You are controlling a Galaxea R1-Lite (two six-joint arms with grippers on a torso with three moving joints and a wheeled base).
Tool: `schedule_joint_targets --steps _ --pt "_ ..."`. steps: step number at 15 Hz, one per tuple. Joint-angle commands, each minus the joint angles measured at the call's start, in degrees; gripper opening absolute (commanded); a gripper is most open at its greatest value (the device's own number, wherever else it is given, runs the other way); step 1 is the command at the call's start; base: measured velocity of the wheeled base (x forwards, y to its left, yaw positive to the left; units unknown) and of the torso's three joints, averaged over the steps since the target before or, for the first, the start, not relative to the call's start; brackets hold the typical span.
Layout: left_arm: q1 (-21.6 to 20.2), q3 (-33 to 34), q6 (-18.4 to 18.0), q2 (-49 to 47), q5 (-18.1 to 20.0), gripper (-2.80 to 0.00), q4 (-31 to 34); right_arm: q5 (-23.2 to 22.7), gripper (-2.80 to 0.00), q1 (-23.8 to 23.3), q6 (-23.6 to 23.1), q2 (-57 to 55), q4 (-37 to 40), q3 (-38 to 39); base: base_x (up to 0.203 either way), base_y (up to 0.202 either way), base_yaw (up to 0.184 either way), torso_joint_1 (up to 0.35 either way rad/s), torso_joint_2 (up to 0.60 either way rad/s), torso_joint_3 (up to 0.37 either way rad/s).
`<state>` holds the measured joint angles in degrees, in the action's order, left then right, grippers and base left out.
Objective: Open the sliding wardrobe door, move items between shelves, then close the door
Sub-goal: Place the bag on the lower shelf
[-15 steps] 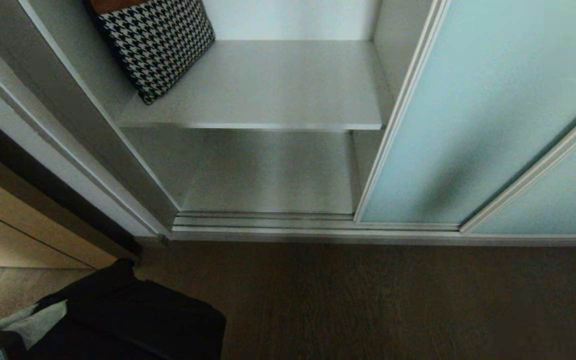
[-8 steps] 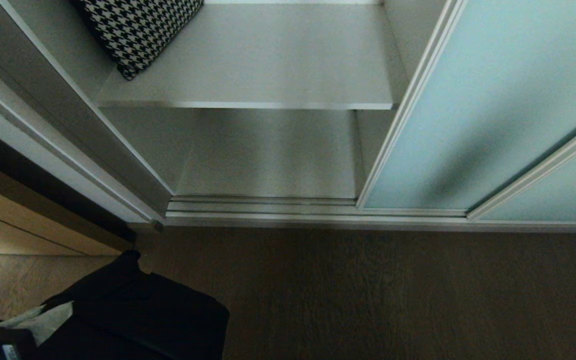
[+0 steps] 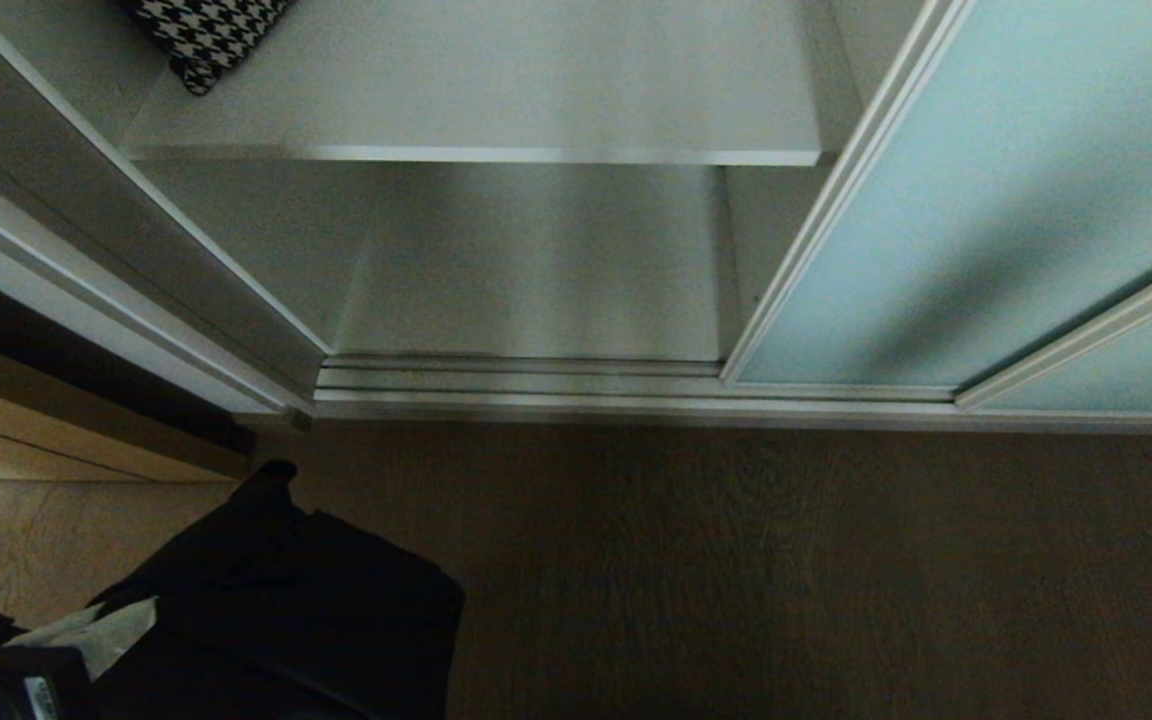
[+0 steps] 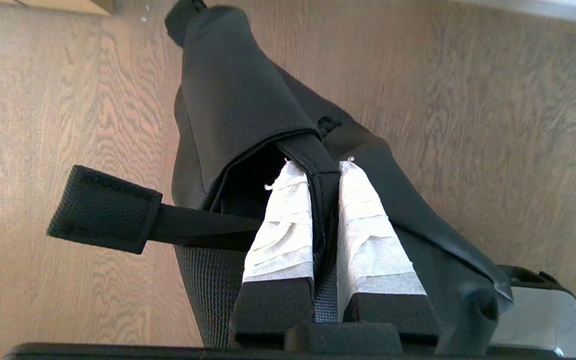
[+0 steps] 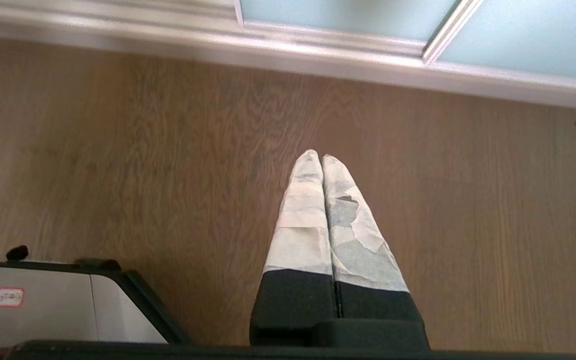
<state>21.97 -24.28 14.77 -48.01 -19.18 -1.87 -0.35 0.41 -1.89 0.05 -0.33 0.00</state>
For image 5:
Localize silver wardrobe floor track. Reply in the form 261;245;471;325
0;0;576;112

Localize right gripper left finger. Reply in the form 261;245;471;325
249;149;338;347

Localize frosted glass sliding wardrobe door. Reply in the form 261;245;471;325
235;0;576;83

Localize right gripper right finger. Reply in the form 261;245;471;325
322;154;431;350

